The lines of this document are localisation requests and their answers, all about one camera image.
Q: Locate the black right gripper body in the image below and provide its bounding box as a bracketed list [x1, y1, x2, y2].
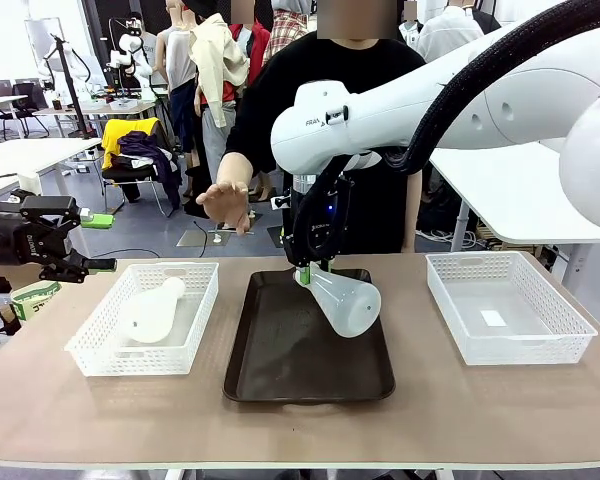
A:
[281, 178, 354, 265]

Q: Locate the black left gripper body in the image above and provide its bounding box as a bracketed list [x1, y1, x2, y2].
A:
[10, 196, 69, 267]

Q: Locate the translucent white conical flask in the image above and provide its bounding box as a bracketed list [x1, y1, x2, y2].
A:
[293, 267, 383, 340]
[118, 277, 187, 345]

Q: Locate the person's right forearm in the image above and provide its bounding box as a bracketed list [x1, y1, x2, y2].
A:
[215, 151, 255, 194]

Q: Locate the person's left forearm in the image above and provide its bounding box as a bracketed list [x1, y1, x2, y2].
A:
[401, 169, 424, 254]

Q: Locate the person's right hand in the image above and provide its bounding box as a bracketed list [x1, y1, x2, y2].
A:
[195, 180, 254, 236]

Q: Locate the black metal chair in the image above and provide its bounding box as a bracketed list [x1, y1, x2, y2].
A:
[101, 164, 181, 216]

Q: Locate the green printed paper bag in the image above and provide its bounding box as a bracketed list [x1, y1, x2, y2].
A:
[9, 279, 62, 325]

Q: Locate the dark brown plastic tray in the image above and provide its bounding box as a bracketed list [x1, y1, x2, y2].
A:
[222, 264, 397, 407]

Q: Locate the long white table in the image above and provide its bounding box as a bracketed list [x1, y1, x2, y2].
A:
[0, 137, 104, 199]

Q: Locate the yellow garment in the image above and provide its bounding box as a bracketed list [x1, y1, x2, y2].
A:
[101, 117, 161, 171]

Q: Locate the dark purple garment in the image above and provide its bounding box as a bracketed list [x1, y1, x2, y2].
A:
[117, 130, 184, 211]

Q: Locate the white perforated plastic basket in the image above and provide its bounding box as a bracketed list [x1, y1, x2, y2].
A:
[63, 261, 220, 377]
[425, 251, 600, 367]

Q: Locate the black office chair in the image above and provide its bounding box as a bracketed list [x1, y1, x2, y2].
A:
[12, 82, 51, 139]
[0, 79, 16, 136]

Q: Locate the person in black sweater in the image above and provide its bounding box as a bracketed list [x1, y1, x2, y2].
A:
[223, 0, 429, 256]

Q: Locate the black tripod stand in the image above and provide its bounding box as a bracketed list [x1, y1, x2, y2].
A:
[49, 32, 100, 140]

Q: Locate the small white desk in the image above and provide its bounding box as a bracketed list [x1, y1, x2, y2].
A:
[0, 94, 29, 146]

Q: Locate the white humanoid robot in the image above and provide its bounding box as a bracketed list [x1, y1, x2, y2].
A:
[108, 13, 157, 96]

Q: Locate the wide white table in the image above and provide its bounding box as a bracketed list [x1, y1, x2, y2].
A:
[428, 142, 600, 254]

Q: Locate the mannequin with white tank top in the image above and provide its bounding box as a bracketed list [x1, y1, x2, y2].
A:
[153, 0, 204, 171]

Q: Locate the mannequin with red jacket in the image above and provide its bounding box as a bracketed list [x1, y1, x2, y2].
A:
[228, 9, 272, 121]

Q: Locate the mannequin with plaid shirt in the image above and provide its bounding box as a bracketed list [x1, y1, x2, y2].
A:
[264, 0, 315, 61]

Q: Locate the grey framed display board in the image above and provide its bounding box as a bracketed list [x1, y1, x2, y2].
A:
[24, 17, 66, 74]

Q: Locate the mannequin with cream jacket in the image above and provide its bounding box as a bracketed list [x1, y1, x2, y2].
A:
[188, 0, 254, 232]

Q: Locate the grey floor base plate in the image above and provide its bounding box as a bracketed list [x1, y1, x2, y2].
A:
[176, 227, 231, 249]

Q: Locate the right arm black cable sleeve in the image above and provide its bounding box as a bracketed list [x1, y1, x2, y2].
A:
[292, 0, 579, 264]

